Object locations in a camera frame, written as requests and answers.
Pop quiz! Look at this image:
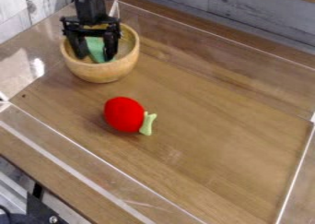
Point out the brown wooden bowl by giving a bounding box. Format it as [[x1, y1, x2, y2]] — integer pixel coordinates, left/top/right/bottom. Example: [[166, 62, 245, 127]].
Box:
[[59, 24, 140, 83]]

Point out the black clamp under table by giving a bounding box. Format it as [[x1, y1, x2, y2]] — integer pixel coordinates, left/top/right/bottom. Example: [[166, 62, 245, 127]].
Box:
[[25, 183, 69, 224]]

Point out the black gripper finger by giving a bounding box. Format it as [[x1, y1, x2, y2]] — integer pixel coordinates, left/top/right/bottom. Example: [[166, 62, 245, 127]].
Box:
[[66, 31, 87, 59], [102, 32, 118, 61]]

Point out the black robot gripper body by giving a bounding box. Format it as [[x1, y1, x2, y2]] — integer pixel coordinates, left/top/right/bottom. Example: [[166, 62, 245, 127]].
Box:
[[58, 0, 122, 39]]

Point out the green rectangular block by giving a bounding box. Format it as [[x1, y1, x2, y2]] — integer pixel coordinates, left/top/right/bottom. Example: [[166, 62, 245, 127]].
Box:
[[85, 37, 115, 64]]

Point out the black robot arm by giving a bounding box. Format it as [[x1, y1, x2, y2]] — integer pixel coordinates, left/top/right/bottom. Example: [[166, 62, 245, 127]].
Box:
[[59, 0, 119, 61]]

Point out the clear acrylic tray barrier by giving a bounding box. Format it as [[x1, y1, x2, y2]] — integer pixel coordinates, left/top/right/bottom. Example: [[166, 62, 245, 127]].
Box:
[[0, 3, 315, 224]]

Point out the black cable loop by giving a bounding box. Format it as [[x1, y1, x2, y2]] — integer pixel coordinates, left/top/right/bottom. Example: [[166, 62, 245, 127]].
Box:
[[0, 205, 11, 224]]

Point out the red plush tomato toy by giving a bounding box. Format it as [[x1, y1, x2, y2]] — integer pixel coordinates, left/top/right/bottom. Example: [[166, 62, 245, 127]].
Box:
[[102, 97, 157, 136]]

